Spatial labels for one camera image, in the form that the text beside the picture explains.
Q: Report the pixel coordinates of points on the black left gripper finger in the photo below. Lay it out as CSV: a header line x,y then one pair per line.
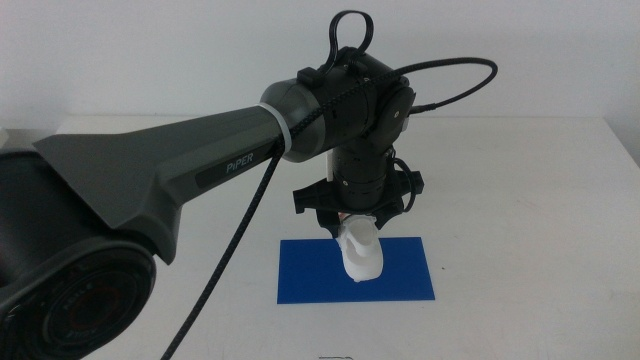
x,y
329,222
387,217

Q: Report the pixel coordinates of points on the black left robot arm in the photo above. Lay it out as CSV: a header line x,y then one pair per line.
x,y
150,160

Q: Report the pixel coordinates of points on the blue rectangular mat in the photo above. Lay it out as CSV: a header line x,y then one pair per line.
x,y
307,280

